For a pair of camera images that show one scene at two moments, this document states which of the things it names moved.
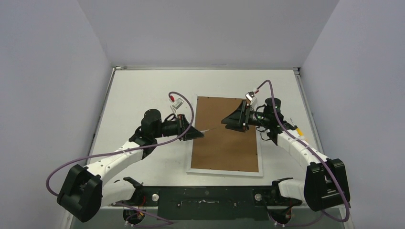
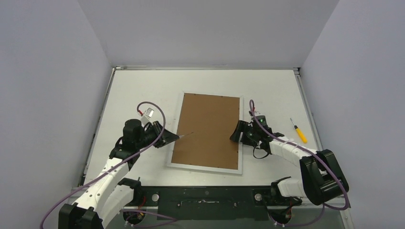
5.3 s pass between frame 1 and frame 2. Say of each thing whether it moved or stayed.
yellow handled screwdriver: stayed
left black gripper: moved
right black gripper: moved
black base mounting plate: stayed
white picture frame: moved
